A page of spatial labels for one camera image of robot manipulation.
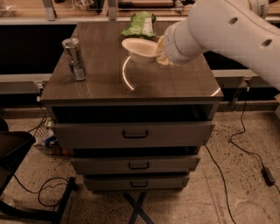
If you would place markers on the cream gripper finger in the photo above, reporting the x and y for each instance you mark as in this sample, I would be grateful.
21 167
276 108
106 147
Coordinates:
161 56

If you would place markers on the white paper bowl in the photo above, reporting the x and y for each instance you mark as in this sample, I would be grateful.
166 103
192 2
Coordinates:
140 50

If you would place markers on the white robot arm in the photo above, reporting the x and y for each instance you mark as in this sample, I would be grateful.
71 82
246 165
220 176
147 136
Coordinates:
227 27

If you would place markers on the silver redbull can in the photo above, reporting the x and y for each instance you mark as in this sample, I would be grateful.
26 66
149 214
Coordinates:
73 53

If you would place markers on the green chip bag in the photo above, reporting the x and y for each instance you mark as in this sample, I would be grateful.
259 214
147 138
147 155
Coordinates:
140 26

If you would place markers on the grey drawer cabinet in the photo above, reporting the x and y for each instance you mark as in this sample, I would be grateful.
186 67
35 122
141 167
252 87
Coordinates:
119 90

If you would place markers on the top grey drawer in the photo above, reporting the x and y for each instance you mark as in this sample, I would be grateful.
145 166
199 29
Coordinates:
132 135

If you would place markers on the grey drawer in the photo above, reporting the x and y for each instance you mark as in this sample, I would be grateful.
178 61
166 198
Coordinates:
134 165
135 183
132 135

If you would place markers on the middle grey drawer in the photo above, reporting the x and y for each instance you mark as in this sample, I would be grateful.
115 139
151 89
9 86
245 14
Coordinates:
134 165

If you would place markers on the bottom grey drawer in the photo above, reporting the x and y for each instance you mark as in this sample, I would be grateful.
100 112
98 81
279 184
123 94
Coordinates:
135 183

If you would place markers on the black chair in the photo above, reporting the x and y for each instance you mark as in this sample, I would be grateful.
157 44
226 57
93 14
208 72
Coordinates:
14 146

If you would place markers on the wire basket with items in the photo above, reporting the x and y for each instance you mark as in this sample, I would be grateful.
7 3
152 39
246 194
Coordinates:
47 142

